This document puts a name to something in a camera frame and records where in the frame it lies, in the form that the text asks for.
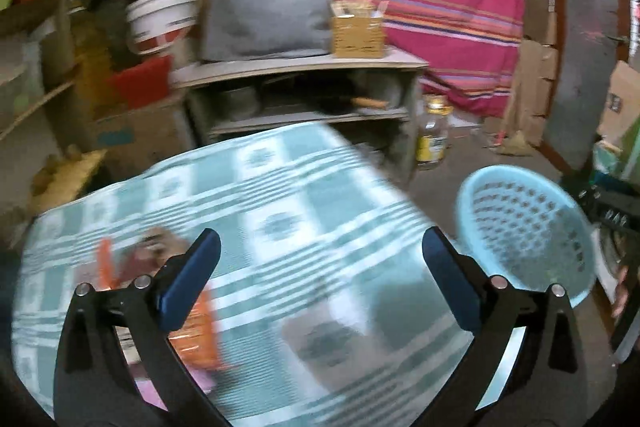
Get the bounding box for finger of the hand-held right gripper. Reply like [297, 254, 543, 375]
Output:
[577, 186, 633, 231]

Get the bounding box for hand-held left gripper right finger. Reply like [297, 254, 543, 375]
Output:
[410, 227, 588, 427]

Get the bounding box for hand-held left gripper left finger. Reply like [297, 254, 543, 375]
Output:
[52, 228, 236, 427]

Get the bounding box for brown paper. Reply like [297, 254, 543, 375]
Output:
[139, 229, 177, 259]

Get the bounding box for orange snack packet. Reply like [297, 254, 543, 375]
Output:
[97, 238, 227, 373]

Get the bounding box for maroon wrapper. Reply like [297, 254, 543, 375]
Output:
[116, 251, 167, 284]

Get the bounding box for light blue plastic basket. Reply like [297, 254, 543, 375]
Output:
[454, 165, 599, 412]

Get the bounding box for pink snack packet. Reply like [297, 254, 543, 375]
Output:
[134, 357, 217, 409]

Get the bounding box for person's right hand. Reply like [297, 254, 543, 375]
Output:
[613, 264, 632, 321]

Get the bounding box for straw broom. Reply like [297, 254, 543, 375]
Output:
[481, 129, 537, 158]

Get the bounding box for green checkered tablecloth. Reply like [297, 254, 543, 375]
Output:
[10, 122, 503, 427]

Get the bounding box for clear oil bottle yellow label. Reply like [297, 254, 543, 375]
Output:
[415, 94, 454, 170]

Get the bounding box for flattened cardboard sheets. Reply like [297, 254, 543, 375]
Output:
[501, 38, 559, 148]

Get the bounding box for yellow ridged item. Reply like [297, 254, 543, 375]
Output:
[29, 146, 109, 208]

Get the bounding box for cardboard box with blue label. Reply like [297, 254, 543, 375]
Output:
[91, 106, 187, 154]

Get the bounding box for grey door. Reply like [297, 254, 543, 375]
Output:
[541, 0, 634, 168]

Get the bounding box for small metal pot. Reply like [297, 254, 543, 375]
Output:
[216, 86, 262, 121]

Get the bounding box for red plastic crate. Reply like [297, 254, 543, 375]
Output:
[106, 56, 174, 110]

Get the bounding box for yellow oil jug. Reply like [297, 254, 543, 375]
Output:
[74, 51, 117, 108]

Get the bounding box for wooden shelf cabinet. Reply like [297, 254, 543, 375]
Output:
[170, 46, 431, 188]

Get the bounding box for white plastic bucket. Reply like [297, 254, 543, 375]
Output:
[125, 0, 202, 56]

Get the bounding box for bamboo chopstick holder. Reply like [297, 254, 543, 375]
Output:
[330, 0, 387, 59]

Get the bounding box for grey fabric bag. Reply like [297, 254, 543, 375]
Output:
[200, 0, 335, 62]

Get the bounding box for pan with wooden handle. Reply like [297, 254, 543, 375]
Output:
[319, 93, 392, 114]

